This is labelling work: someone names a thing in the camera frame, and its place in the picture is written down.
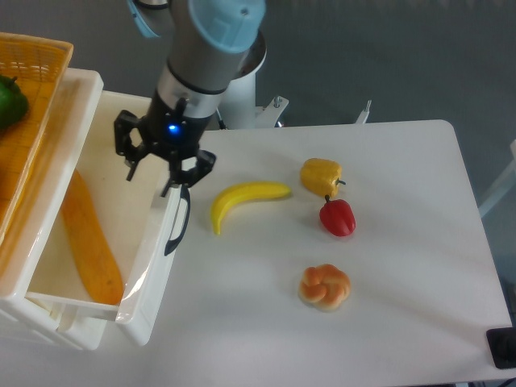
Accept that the green bell pepper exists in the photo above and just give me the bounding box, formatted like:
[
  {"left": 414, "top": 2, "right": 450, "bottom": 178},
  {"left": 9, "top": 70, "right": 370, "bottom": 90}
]
[{"left": 0, "top": 75, "right": 29, "bottom": 130}]

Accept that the black device at edge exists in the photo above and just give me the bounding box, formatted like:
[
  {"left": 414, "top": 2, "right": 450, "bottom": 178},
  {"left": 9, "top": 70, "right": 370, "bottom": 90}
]
[{"left": 486, "top": 327, "right": 515, "bottom": 369}]

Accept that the black drawer handle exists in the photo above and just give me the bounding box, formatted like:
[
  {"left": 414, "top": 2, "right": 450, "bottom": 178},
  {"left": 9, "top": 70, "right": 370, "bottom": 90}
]
[{"left": 164, "top": 185, "right": 191, "bottom": 257}]

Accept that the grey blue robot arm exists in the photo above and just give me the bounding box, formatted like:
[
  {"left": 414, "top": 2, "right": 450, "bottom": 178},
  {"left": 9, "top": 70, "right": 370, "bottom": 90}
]
[{"left": 114, "top": 1, "right": 266, "bottom": 194}]

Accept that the orange plastic basket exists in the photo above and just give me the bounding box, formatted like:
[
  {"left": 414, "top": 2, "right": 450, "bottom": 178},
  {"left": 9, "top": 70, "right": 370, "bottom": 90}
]
[{"left": 1, "top": 32, "right": 73, "bottom": 238}]

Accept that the white frame at right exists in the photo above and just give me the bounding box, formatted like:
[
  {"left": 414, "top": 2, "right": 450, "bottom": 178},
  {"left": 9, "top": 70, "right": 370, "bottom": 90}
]
[{"left": 478, "top": 140, "right": 515, "bottom": 218}]

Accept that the yellow banana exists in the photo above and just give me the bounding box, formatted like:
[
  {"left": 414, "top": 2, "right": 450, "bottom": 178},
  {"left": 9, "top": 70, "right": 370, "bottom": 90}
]
[{"left": 210, "top": 181, "right": 292, "bottom": 235}]

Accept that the white upper drawer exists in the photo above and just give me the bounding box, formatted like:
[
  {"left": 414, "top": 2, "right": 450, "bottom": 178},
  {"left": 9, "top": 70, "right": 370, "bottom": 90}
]
[{"left": 28, "top": 91, "right": 190, "bottom": 346}]

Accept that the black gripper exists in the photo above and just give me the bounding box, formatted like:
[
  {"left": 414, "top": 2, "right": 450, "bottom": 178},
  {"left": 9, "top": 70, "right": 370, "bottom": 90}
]
[{"left": 114, "top": 94, "right": 216, "bottom": 198}]

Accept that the round knotted bread roll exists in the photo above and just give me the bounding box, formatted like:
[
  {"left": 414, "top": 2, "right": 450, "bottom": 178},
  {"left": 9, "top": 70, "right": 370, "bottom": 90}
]
[{"left": 298, "top": 264, "right": 352, "bottom": 312}]

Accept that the white drawer cabinet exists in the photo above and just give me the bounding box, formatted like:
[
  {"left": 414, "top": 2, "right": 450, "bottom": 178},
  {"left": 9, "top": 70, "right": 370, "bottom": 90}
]
[{"left": 1, "top": 69, "right": 106, "bottom": 350}]

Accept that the red bell pepper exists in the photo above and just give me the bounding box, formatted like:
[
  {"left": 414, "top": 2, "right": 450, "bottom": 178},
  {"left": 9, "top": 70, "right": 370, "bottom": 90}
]
[{"left": 319, "top": 195, "right": 356, "bottom": 237}]

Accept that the white clamp post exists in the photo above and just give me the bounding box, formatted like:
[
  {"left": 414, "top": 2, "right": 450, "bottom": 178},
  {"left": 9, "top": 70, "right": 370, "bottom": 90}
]
[{"left": 356, "top": 99, "right": 372, "bottom": 124}]

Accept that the yellow bell pepper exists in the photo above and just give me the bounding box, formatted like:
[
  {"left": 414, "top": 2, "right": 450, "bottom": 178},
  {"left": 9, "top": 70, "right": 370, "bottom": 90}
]
[{"left": 300, "top": 158, "right": 345, "bottom": 198}]

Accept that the long orange bread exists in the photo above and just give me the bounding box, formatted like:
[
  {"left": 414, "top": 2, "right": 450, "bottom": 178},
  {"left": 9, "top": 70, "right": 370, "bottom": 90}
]
[{"left": 60, "top": 170, "right": 124, "bottom": 306}]

